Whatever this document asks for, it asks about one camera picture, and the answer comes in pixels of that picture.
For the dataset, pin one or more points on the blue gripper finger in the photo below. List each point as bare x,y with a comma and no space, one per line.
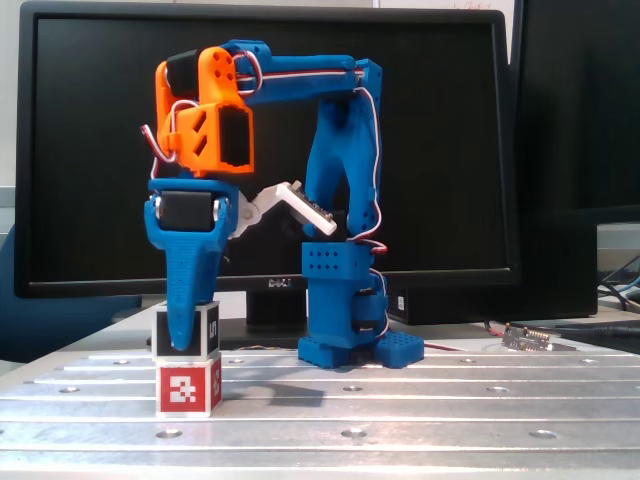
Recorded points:
190,270

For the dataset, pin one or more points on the blue gripper body black servo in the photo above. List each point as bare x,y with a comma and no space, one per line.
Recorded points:
186,239

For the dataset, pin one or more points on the black cube with number five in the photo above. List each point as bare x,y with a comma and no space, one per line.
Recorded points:
200,336

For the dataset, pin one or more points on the blue and orange robot arm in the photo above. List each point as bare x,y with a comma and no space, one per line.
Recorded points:
300,80

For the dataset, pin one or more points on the red cube with white pattern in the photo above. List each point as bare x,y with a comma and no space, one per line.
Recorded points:
182,390

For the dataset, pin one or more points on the black Dell monitor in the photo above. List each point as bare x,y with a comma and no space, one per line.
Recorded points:
100,150

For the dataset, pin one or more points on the white board with red writing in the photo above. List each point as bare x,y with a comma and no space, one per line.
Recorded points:
425,4

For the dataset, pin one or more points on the small bare circuit board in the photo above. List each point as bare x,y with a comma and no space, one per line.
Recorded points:
527,340

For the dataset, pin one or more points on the black monitor without logo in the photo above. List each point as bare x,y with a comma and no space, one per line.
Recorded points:
575,100

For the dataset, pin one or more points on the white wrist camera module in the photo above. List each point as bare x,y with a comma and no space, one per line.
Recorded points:
305,205

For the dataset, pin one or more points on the aluminium slotted base plate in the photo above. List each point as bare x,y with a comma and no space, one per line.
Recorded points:
400,440

